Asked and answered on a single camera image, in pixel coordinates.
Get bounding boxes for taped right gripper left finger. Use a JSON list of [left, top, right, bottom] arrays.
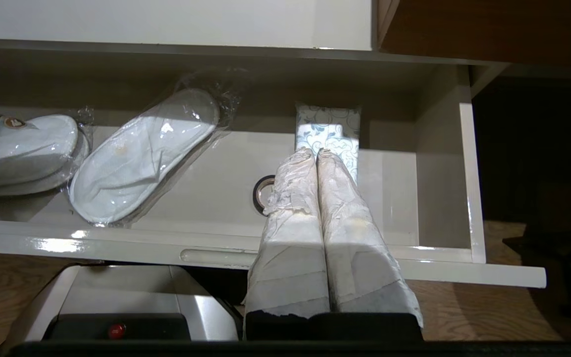
[[243, 147, 331, 341]]

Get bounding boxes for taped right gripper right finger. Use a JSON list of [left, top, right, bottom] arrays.
[[317, 148, 424, 329]]

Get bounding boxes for dark adhesive tape roll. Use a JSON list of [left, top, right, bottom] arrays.
[[252, 174, 278, 217]]

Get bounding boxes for white cabinet drawer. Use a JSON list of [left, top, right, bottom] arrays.
[[0, 39, 547, 289]]

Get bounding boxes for white black robot base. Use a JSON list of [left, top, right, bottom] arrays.
[[0, 263, 242, 344]]

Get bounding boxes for blue patterned tissue pack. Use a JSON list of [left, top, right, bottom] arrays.
[[294, 103, 362, 185]]

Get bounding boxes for black stand legs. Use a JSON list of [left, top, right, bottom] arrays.
[[502, 222, 571, 319]]

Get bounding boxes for white glossy cabinet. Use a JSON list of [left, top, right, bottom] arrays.
[[0, 0, 510, 66]]

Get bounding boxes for brown wooden side cabinet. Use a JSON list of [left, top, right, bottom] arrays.
[[377, 0, 571, 69]]

